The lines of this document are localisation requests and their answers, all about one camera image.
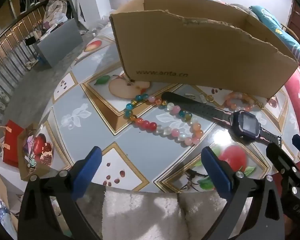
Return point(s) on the grey storage box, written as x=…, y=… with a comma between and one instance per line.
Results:
x=60, y=42

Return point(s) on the white fluffy garment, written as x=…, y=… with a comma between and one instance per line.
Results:
x=145, y=215

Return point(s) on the metal stair railing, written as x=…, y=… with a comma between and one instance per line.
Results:
x=12, y=45

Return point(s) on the pile of clothes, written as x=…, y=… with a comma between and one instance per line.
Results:
x=56, y=12

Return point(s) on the teal pillow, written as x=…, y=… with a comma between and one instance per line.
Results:
x=267, y=17

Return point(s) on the brown paper bag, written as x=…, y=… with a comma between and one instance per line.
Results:
x=23, y=160

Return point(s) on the wooden chair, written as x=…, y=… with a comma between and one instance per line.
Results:
x=290, y=31

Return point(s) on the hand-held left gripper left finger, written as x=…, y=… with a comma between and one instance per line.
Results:
x=88, y=172

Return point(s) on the red gift bag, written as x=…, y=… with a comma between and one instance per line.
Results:
x=12, y=142

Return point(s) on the small silver comb clip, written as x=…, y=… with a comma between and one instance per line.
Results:
x=203, y=98

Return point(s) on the brown cardboard box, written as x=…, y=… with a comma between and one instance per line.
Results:
x=190, y=55

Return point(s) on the black smart watch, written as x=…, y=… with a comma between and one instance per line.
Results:
x=247, y=122

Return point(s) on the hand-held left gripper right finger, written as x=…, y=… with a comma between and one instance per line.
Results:
x=215, y=172

